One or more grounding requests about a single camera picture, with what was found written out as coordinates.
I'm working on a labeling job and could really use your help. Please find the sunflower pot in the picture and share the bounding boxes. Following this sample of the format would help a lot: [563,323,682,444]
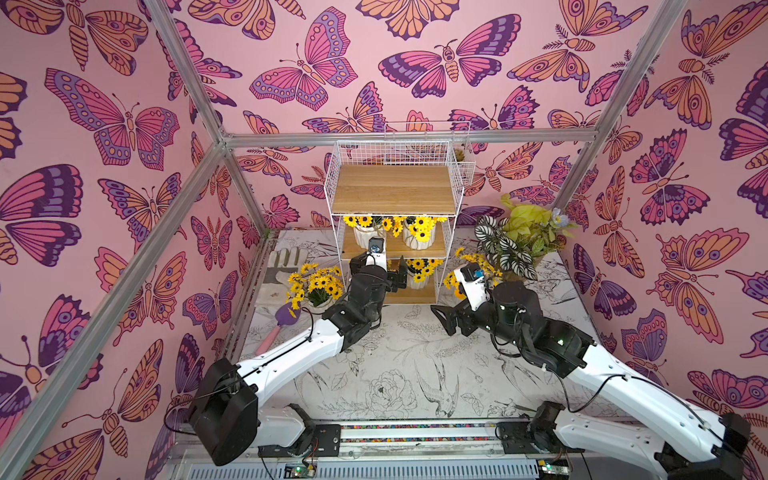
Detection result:
[405,258,444,290]
[391,215,448,250]
[286,263,344,310]
[343,215,393,249]
[443,247,503,300]

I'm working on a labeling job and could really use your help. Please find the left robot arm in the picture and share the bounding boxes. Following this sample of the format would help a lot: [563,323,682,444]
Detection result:
[189,258,408,466]

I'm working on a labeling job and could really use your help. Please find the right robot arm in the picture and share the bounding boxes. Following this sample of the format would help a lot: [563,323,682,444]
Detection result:
[430,280,751,479]

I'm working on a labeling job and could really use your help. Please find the green striped leafy potted plant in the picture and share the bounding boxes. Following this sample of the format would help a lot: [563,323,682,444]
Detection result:
[474,194,577,280]

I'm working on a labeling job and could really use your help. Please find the grey white gardening glove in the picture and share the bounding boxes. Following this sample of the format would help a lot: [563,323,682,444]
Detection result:
[255,247,308,307]

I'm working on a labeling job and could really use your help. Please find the purple pink garden trowel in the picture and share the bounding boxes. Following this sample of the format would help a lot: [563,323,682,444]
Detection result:
[255,303,301,356]

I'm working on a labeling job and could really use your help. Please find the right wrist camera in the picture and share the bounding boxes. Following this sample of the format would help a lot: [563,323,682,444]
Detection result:
[454,262,490,311]

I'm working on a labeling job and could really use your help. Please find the white wire wooden shelf rack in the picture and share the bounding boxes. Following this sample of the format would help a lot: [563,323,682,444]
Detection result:
[324,140,476,305]

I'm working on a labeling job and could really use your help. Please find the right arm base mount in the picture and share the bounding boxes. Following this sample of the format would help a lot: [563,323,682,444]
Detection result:
[494,401,584,455]

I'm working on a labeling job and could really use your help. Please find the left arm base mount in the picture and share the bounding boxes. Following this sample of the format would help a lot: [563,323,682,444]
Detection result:
[258,424,342,458]

